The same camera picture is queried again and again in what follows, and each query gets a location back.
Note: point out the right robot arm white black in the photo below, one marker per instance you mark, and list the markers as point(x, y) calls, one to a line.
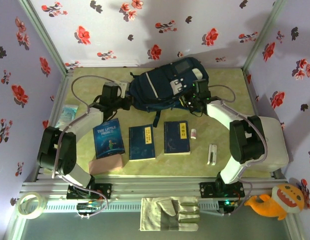
point(220, 112)

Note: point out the small white bottle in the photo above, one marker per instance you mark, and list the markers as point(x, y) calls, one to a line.
point(193, 134)

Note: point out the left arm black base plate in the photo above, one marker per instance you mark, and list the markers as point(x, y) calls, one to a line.
point(105, 190)

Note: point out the white square storage case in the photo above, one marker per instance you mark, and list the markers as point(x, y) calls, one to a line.
point(275, 140)

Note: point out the blue book yellow label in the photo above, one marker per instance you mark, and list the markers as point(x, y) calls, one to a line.
point(141, 145)
point(175, 140)

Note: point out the aluminium corner post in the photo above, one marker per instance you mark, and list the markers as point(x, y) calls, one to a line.
point(265, 32)
point(42, 35)

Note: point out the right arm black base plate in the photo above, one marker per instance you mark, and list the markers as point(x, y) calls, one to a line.
point(207, 190)

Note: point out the navy blue backpack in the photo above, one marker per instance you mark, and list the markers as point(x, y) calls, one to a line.
point(155, 85)

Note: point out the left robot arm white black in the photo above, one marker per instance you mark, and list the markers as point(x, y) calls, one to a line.
point(87, 120)

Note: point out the aluminium side rail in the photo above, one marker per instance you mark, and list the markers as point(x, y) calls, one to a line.
point(250, 87)
point(60, 92)

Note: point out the orange plush toy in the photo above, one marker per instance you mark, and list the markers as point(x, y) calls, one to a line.
point(285, 197)

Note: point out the blue tissue pack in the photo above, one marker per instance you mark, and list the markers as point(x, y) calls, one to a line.
point(67, 113)

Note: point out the grey work glove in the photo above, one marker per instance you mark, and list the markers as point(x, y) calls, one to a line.
point(155, 212)

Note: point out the white stapler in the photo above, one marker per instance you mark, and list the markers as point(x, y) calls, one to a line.
point(212, 155)

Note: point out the small circuit board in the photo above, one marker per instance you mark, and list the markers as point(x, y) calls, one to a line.
point(88, 206)
point(227, 203)

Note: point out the clear tape roll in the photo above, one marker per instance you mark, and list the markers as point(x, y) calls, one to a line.
point(18, 206)

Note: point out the aluminium frame rail long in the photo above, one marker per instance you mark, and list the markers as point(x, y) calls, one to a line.
point(155, 186)

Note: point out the Little Prince book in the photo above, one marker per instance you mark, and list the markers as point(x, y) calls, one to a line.
point(107, 140)

